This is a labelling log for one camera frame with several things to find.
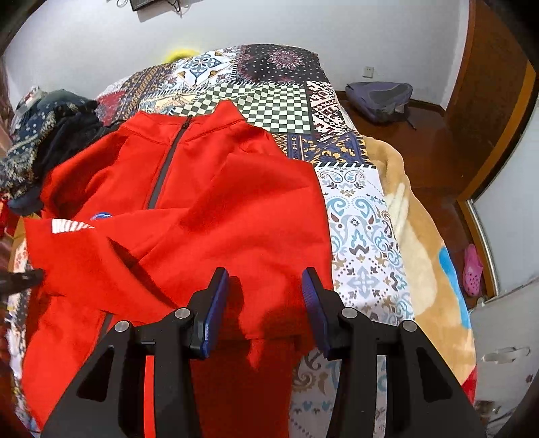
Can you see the pink clog shoe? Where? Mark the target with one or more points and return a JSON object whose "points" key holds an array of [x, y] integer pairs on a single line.
{"points": [[472, 267]]}

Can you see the grey blue backpack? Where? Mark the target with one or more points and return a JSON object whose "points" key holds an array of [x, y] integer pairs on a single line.
{"points": [[379, 101]]}

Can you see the dark blue jeans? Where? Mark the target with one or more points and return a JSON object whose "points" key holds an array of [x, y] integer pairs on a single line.
{"points": [[67, 139]]}

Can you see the white wall socket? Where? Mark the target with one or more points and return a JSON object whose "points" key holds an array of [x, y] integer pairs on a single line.
{"points": [[369, 72]]}

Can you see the navy dotted patterned cloth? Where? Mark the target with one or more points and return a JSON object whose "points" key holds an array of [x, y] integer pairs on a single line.
{"points": [[25, 139]]}

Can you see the patchwork patterned bedsheet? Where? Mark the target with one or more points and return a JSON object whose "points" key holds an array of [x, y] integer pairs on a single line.
{"points": [[358, 219]]}

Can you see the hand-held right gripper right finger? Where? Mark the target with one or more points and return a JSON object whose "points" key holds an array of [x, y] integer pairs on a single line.
{"points": [[313, 307]]}

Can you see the red zip jacket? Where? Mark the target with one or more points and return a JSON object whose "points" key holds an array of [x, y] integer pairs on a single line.
{"points": [[210, 202]]}

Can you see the beige cartoon blanket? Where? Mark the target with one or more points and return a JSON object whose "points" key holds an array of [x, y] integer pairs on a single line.
{"points": [[425, 252]]}

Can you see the small black monitor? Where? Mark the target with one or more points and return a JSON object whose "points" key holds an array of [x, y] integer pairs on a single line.
{"points": [[143, 4]]}

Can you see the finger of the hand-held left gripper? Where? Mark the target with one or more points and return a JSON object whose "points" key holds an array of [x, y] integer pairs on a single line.
{"points": [[21, 280]]}

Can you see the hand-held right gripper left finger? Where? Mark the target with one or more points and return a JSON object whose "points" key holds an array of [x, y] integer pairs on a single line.
{"points": [[214, 313]]}

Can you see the brown wooden door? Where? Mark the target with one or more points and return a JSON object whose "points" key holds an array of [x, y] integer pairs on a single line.
{"points": [[488, 84]]}

